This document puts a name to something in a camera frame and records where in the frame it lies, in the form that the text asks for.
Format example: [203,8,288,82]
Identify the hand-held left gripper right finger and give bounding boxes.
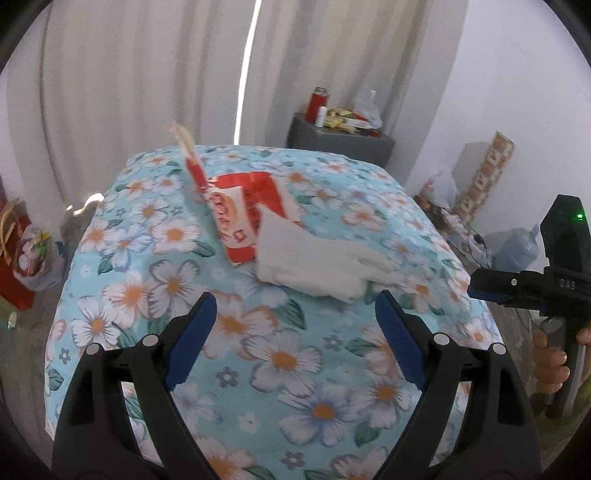
[375,290,542,480]

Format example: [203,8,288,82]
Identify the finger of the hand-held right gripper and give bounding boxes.
[467,268,550,309]

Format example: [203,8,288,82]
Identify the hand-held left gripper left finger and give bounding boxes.
[52,292,219,480]

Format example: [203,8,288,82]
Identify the white cloth glove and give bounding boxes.
[255,205,398,304]

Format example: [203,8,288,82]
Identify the red and white snack packet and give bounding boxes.
[210,172,303,266]

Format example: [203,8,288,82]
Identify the red and white chopstick wrapper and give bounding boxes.
[170,121,211,195]

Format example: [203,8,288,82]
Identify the person's right hand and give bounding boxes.
[532,323,591,397]

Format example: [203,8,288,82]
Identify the blue water jug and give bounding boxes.
[492,224,541,273]

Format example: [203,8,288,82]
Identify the floral blue cloth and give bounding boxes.
[44,144,506,480]

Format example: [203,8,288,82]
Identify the patterned cardboard box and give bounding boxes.
[455,130,515,222]

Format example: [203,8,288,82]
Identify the white plastic bag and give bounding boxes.
[420,168,460,210]

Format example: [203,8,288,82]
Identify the grey board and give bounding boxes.
[452,142,488,195]

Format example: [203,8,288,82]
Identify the red gift bag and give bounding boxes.
[0,198,35,310]

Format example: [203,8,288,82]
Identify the grey cabinet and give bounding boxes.
[287,113,396,168]

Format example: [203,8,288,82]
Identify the clear plastic bag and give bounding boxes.
[353,89,384,127]

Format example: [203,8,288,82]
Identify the yellow packets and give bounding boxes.
[325,107,356,131]

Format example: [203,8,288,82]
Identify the beige curtain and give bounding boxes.
[9,0,467,208]

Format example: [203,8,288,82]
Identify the red thermos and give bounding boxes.
[306,86,328,123]

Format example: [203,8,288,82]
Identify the black cables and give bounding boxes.
[462,231,495,269]

